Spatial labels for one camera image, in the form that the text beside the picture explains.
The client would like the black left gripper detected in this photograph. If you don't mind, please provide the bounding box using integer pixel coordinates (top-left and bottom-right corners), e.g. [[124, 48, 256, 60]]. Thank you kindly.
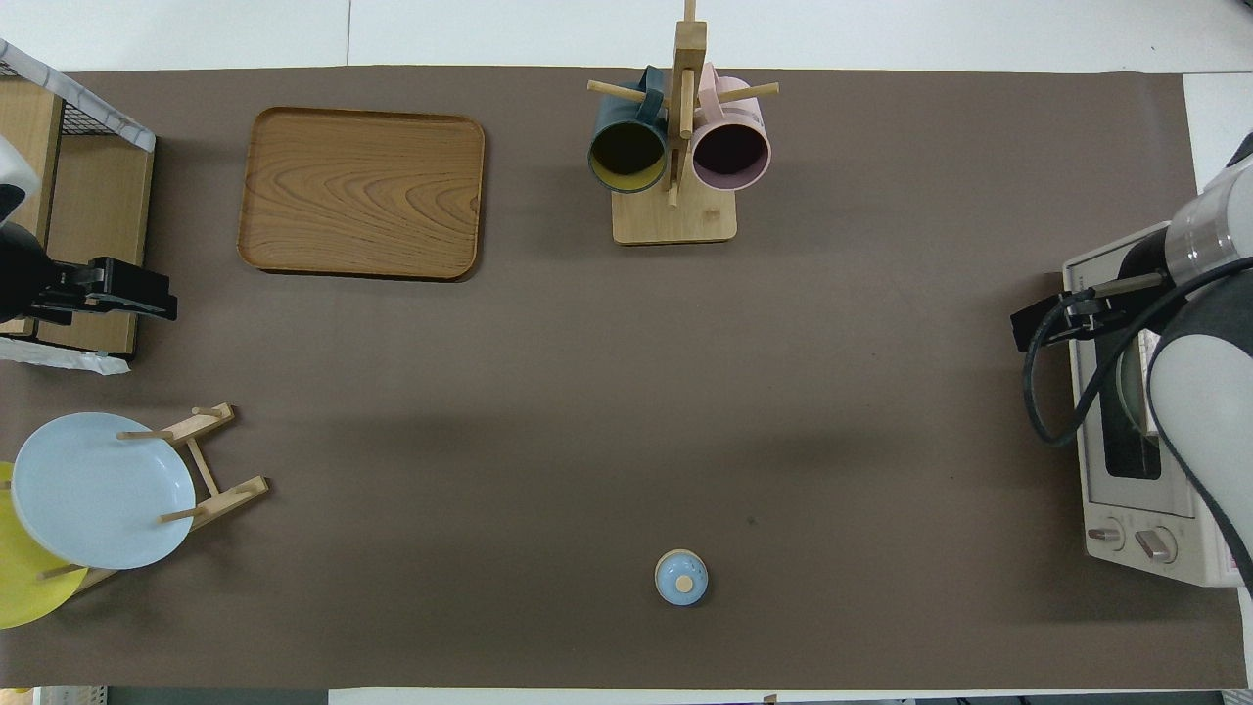
[[0, 223, 179, 326]]

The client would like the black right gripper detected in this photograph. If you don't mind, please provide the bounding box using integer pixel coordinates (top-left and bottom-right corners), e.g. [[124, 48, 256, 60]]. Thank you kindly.
[[1011, 225, 1176, 353]]

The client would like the glass oven door with handle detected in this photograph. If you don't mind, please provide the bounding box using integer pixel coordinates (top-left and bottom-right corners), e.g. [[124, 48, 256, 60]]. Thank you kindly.
[[1067, 257, 1200, 520]]

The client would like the mint green plate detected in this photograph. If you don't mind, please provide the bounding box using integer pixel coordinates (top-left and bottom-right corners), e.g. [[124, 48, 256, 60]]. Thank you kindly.
[[1119, 338, 1148, 437]]

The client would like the white toaster oven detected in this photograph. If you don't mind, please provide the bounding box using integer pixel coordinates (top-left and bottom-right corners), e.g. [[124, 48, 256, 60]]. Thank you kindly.
[[1064, 220, 1253, 588]]

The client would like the wooden shelf insert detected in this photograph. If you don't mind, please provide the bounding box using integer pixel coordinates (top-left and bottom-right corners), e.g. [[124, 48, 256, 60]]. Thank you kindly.
[[0, 76, 156, 358]]

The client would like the light blue plate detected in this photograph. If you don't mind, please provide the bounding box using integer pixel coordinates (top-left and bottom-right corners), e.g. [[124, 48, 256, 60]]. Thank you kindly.
[[11, 412, 197, 571]]

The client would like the wooden plate rack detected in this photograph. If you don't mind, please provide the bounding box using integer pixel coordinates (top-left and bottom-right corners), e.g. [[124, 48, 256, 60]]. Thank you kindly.
[[39, 402, 270, 593]]

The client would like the wooden serving tray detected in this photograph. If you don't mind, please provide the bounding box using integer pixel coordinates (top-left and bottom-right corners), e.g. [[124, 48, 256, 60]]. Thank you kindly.
[[238, 106, 487, 282]]

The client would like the yellow plate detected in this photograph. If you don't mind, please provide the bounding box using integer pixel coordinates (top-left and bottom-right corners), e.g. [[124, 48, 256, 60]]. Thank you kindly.
[[0, 460, 89, 630]]

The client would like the pink mug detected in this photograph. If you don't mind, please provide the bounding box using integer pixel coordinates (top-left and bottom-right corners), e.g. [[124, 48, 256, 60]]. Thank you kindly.
[[691, 64, 773, 192]]

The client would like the wooden mug holder stand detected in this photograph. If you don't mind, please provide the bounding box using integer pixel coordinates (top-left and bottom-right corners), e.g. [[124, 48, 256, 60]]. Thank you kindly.
[[587, 0, 781, 246]]

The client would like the dark teal mug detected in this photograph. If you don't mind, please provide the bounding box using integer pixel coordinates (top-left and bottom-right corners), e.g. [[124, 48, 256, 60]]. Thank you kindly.
[[587, 67, 670, 195]]

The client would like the brown table mat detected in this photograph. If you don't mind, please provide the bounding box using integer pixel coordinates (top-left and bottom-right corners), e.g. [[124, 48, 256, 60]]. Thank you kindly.
[[0, 67, 1202, 691]]

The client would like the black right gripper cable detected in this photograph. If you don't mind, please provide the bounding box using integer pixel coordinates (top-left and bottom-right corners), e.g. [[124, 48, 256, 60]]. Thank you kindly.
[[1023, 257, 1253, 447]]

